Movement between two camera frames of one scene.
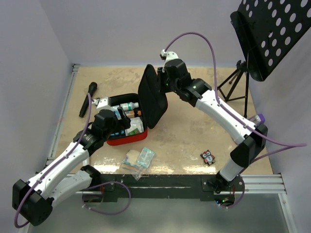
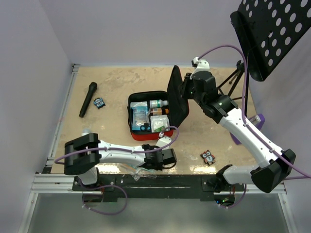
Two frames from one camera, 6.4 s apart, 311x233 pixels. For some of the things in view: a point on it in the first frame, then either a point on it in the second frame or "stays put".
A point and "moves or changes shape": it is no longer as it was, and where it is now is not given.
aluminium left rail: [75, 68] stays put
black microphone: [93, 87] stays put
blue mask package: [117, 114] → [139, 113]
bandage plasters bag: [146, 157] moves or changes shape
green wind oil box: [134, 131] → [160, 129]
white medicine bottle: [129, 106] → [158, 103]
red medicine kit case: [148, 110] moves or changes shape
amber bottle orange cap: [139, 113] → [159, 111]
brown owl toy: [208, 158] stays put
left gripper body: [117, 125] → [159, 167]
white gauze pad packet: [135, 123] → [158, 123]
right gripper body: [164, 84] → [188, 90]
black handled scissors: [122, 132] → [146, 126]
